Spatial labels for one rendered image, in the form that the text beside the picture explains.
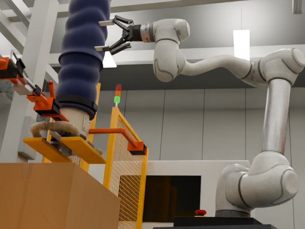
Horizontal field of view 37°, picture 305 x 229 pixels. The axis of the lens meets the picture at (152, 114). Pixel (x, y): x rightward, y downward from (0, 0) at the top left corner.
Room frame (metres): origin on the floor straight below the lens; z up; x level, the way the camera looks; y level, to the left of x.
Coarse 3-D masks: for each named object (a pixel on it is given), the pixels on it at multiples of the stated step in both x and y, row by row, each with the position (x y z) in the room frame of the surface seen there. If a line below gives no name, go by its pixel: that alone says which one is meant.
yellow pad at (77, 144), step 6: (66, 138) 1.92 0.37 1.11; (72, 138) 1.91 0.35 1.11; (78, 138) 1.91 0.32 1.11; (66, 144) 1.98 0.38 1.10; (72, 144) 1.97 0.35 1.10; (78, 144) 1.96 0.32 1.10; (84, 144) 1.96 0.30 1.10; (72, 150) 2.06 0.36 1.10; (78, 150) 2.05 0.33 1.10; (84, 150) 2.04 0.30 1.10; (90, 150) 2.03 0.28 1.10; (84, 156) 2.13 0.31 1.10; (90, 156) 2.12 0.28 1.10; (96, 156) 2.11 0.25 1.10; (90, 162) 2.22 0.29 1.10; (96, 162) 2.21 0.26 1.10; (102, 162) 2.20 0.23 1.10
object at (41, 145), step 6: (24, 138) 1.98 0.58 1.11; (30, 138) 1.97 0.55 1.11; (36, 138) 1.97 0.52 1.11; (42, 138) 1.96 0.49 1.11; (30, 144) 2.02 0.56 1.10; (36, 144) 2.01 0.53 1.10; (42, 144) 2.01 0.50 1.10; (48, 144) 2.02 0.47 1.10; (36, 150) 2.10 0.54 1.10; (42, 150) 2.10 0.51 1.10; (48, 150) 2.09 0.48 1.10; (54, 150) 2.09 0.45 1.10; (48, 156) 2.18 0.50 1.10; (54, 156) 2.17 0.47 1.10; (60, 156) 2.17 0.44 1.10; (66, 156) 2.21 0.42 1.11; (54, 162) 2.28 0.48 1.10; (60, 162) 2.27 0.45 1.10; (66, 162) 2.26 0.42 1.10
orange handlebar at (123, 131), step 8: (0, 64) 1.48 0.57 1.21; (16, 80) 1.63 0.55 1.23; (32, 96) 1.74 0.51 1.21; (40, 96) 1.74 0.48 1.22; (40, 104) 1.83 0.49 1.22; (48, 104) 1.82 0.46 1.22; (56, 120) 1.99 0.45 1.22; (64, 120) 1.98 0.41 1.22; (120, 128) 2.07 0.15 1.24; (128, 136) 2.13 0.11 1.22; (136, 144) 2.26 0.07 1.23
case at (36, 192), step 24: (0, 168) 1.83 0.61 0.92; (24, 168) 1.80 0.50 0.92; (48, 168) 1.77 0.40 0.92; (72, 168) 1.74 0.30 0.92; (0, 192) 1.82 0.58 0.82; (24, 192) 1.79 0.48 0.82; (48, 192) 1.76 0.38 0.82; (72, 192) 1.75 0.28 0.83; (96, 192) 1.98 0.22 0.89; (0, 216) 1.82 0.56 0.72; (24, 216) 1.79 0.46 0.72; (48, 216) 1.76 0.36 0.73; (72, 216) 1.78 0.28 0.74; (96, 216) 2.02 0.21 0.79
